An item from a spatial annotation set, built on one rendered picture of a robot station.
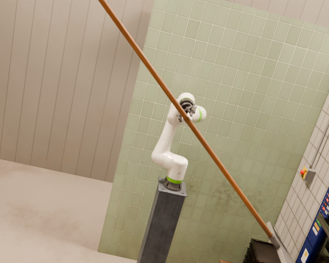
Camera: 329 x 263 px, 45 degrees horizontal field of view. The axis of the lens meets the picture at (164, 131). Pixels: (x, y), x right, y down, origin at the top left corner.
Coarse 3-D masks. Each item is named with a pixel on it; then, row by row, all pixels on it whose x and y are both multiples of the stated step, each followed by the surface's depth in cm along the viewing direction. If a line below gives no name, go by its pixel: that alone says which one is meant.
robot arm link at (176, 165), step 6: (168, 156) 295; (174, 156) 295; (180, 156) 298; (168, 162) 294; (174, 162) 291; (180, 162) 291; (186, 162) 293; (168, 168) 296; (174, 168) 292; (180, 168) 292; (168, 174) 297; (174, 174) 293; (180, 174) 294; (168, 180) 298; (174, 180) 295; (180, 180) 296
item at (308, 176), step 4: (304, 168) 327; (308, 168) 324; (312, 168) 327; (304, 172) 325; (308, 172) 321; (312, 172) 321; (304, 176) 323; (308, 176) 322; (312, 176) 322; (304, 180) 323; (308, 180) 323; (312, 180) 323
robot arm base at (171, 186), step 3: (165, 180) 304; (165, 183) 300; (168, 183) 299; (171, 183) 297; (174, 183) 296; (180, 183) 299; (165, 186) 299; (168, 186) 297; (171, 186) 297; (174, 186) 297; (177, 186) 298; (180, 186) 300; (171, 189) 297; (174, 189) 297; (177, 189) 298; (180, 189) 300
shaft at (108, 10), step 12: (108, 12) 199; (120, 24) 201; (144, 60) 207; (156, 72) 210; (168, 96) 213; (180, 108) 215; (204, 144) 221; (216, 156) 224; (228, 180) 228; (240, 192) 231; (264, 228) 238
